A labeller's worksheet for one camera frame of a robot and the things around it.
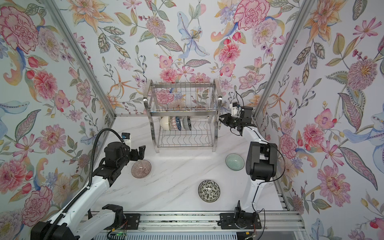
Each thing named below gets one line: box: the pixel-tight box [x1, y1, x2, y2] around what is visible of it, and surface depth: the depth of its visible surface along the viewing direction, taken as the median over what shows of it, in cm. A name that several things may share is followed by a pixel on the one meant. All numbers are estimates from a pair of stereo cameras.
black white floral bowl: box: [198, 179, 221, 203], surface depth 84 cm
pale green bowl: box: [225, 153, 245, 171], surface depth 94 cm
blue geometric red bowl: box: [171, 115, 182, 131], surface depth 103 cm
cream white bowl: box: [160, 116, 170, 131], surface depth 103 cm
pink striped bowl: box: [131, 159, 152, 179], surface depth 92 cm
